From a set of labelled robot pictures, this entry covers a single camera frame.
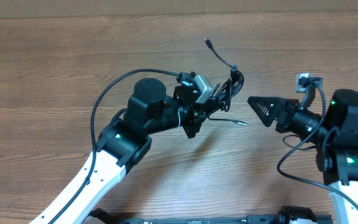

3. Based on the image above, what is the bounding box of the black cable bundle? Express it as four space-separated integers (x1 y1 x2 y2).
203 37 249 126

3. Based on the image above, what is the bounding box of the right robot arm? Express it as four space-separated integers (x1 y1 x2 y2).
247 87 358 223

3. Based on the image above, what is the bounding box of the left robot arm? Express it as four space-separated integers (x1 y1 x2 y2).
33 74 222 223

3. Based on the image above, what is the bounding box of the right camera cable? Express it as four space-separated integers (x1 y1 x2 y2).
276 85 358 224

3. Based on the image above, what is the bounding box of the camera cable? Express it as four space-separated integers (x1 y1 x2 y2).
47 68 195 224
276 85 358 224

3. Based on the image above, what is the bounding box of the left camera cable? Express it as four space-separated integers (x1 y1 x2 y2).
47 68 195 224

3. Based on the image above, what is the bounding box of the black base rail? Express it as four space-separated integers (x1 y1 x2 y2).
85 205 334 224

